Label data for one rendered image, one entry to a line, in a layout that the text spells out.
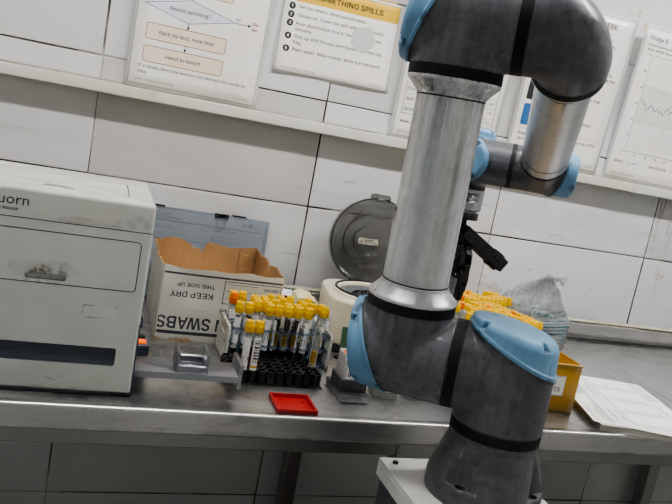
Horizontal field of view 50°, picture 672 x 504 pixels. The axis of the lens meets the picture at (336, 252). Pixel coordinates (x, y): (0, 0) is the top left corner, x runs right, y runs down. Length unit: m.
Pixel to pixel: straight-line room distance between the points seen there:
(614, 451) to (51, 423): 0.99
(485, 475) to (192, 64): 1.14
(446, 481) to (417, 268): 0.27
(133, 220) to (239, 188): 0.69
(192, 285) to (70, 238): 0.39
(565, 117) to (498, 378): 0.36
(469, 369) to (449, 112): 0.31
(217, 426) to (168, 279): 0.37
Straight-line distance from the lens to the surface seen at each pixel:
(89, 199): 1.08
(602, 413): 1.53
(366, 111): 1.82
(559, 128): 1.04
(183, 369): 1.17
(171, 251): 1.69
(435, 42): 0.87
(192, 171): 1.73
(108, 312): 1.12
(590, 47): 0.90
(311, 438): 1.20
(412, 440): 1.27
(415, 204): 0.89
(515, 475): 0.95
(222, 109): 1.69
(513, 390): 0.91
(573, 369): 1.48
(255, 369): 1.27
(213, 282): 1.42
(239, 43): 1.73
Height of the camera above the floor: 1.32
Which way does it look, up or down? 9 degrees down
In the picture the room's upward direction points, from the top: 11 degrees clockwise
